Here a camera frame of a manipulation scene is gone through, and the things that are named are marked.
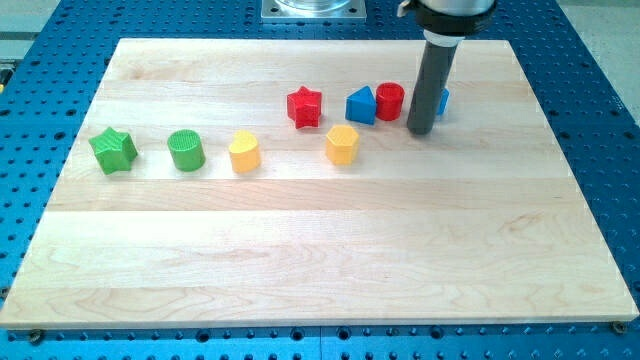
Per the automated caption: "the green star block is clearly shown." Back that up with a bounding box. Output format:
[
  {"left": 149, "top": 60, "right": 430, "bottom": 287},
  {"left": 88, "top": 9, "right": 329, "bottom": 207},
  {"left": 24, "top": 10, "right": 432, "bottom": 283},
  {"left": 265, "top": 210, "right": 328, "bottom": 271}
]
[{"left": 89, "top": 127, "right": 138, "bottom": 175}]

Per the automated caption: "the blue perforated base table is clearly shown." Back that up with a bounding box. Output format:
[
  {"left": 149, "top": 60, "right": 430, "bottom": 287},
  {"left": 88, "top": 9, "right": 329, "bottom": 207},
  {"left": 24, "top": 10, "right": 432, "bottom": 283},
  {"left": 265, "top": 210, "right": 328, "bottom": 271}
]
[{"left": 1, "top": 1, "right": 639, "bottom": 359}]

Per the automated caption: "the red star block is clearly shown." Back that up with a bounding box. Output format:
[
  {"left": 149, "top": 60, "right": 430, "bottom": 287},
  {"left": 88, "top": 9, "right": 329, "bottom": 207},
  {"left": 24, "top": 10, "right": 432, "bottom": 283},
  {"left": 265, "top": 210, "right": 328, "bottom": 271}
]
[{"left": 286, "top": 86, "right": 322, "bottom": 129}]

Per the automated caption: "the yellow heart block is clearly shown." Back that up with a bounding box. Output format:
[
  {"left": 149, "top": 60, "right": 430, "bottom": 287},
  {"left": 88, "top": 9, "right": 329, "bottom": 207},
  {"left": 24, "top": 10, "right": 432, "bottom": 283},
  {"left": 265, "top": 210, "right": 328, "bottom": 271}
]
[{"left": 228, "top": 130, "right": 261, "bottom": 173}]

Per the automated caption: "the green cylinder block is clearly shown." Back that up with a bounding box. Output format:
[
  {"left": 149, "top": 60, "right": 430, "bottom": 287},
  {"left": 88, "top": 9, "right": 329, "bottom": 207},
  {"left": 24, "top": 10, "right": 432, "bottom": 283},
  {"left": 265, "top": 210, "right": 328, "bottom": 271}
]
[{"left": 167, "top": 129, "right": 206, "bottom": 172}]

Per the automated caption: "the red cylinder block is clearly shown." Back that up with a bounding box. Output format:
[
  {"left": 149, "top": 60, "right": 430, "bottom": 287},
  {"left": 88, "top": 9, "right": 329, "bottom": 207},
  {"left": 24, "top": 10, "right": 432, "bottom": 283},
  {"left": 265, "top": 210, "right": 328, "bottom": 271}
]
[{"left": 376, "top": 82, "right": 405, "bottom": 121}]

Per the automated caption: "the blue block behind pusher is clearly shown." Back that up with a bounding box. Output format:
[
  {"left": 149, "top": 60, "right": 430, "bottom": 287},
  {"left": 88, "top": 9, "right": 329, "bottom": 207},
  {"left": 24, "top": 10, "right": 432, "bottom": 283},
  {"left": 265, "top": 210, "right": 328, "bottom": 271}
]
[{"left": 436, "top": 88, "right": 450, "bottom": 116}]

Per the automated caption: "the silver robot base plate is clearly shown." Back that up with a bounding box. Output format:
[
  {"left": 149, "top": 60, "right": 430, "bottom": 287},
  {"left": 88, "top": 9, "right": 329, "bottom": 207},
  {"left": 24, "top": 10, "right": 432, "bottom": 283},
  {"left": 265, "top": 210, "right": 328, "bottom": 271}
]
[{"left": 260, "top": 0, "right": 367, "bottom": 23}]

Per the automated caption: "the yellow hexagon block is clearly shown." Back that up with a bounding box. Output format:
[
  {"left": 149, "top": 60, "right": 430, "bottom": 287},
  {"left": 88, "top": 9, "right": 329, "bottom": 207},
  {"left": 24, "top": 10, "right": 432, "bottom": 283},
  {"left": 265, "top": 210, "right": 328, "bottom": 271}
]
[{"left": 325, "top": 125, "right": 359, "bottom": 165}]

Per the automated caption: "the wooden work board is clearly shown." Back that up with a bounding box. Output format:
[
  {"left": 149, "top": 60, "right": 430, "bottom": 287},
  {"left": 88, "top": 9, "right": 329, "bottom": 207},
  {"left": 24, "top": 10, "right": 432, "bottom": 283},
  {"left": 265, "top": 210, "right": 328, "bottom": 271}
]
[{"left": 1, "top": 38, "right": 638, "bottom": 330}]

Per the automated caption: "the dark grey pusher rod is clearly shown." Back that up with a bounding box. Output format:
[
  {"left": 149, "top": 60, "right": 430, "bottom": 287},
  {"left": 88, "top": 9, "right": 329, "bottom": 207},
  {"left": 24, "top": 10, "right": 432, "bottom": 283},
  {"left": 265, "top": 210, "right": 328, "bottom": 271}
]
[{"left": 407, "top": 31, "right": 464, "bottom": 135}]

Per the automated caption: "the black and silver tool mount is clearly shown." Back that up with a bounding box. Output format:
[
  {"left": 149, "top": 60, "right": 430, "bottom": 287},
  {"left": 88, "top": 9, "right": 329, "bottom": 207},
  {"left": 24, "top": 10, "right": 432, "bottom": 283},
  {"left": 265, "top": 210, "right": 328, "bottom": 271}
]
[{"left": 397, "top": 0, "right": 498, "bottom": 36}]

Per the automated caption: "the blue triangle block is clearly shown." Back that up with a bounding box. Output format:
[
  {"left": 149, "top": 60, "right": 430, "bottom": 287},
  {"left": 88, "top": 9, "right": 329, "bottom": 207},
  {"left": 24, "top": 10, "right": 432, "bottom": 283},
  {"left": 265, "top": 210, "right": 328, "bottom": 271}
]
[{"left": 345, "top": 86, "right": 377, "bottom": 125}]

